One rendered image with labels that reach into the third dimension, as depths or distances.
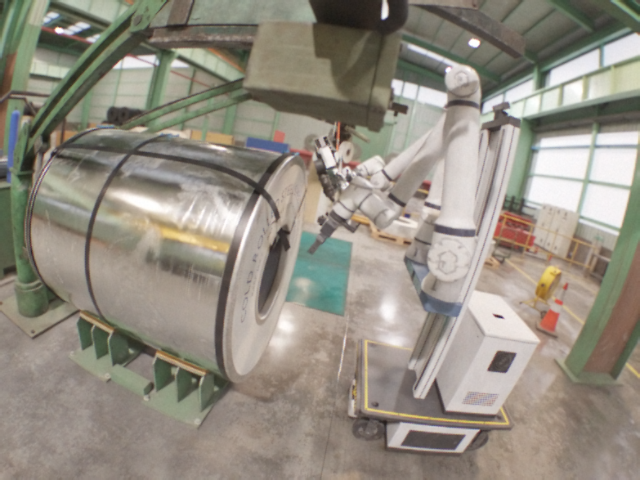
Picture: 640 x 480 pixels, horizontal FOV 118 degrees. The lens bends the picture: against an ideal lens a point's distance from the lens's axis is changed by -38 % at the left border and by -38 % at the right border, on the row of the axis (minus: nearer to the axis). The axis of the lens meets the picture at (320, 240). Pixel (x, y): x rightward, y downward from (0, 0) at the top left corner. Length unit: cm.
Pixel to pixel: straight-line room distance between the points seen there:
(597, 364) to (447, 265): 324
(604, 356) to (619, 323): 41
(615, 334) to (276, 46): 394
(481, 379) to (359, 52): 151
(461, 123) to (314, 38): 73
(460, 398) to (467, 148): 120
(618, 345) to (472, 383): 278
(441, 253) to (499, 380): 89
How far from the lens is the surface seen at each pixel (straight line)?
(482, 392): 173
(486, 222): 141
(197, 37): 103
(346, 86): 42
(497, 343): 155
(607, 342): 397
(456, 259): 105
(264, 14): 97
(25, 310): 263
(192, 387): 193
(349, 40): 44
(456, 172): 106
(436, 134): 125
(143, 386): 186
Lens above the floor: 140
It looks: 15 degrees down
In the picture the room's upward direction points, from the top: 13 degrees clockwise
